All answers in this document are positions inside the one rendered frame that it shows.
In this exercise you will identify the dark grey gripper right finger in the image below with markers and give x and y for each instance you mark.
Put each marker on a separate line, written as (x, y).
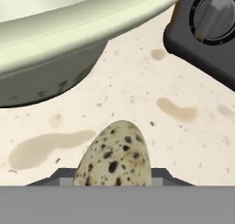
(163, 177)

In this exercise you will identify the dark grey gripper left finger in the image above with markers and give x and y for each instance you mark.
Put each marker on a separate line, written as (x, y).
(58, 177)

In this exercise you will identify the speckled cream egg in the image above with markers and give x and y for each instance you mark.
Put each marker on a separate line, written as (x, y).
(117, 155)

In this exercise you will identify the pale green bowl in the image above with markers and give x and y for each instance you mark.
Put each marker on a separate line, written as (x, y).
(61, 35)

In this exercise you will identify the black appliance with round knob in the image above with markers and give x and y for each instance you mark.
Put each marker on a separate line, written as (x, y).
(205, 35)

